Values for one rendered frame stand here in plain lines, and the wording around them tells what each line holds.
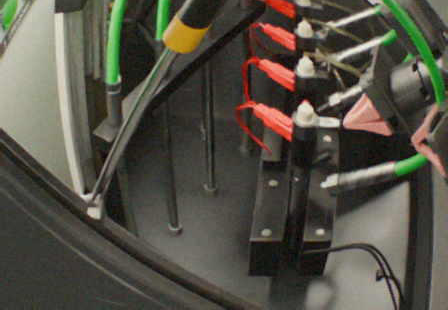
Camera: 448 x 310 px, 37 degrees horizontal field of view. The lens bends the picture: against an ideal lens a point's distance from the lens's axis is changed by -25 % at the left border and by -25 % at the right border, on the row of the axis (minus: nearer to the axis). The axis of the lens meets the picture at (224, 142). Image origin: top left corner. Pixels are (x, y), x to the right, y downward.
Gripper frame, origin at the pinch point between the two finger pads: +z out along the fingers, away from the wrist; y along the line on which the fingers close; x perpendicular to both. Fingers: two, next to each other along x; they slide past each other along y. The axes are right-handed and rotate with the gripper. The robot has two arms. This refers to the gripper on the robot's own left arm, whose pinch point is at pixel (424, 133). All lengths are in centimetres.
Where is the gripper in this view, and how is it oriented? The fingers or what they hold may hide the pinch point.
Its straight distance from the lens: 72.4
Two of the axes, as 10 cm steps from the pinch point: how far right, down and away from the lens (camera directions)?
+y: -7.2, 6.2, -3.1
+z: -3.8, 0.3, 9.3
